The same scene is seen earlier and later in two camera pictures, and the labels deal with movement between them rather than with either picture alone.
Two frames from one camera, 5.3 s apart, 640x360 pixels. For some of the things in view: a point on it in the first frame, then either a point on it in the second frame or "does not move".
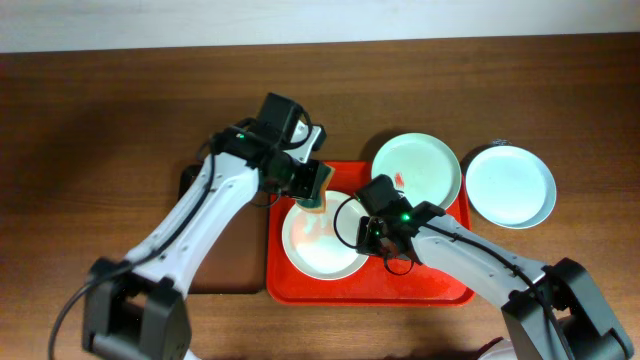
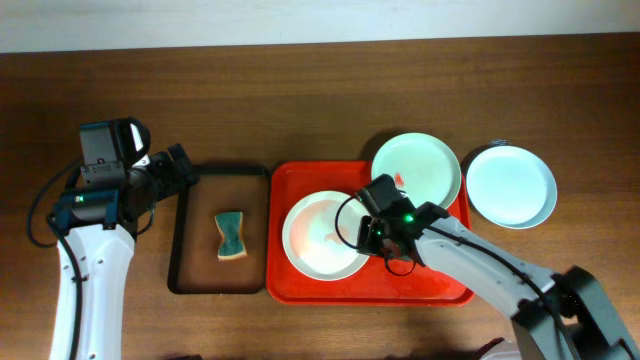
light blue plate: x=510 y=186 does not move
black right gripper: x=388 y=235 does not move
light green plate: x=421 y=166 does not move
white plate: x=323 y=245 does not move
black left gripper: x=310 y=181 to x=176 y=166
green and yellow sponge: x=317 y=204 to x=232 y=244
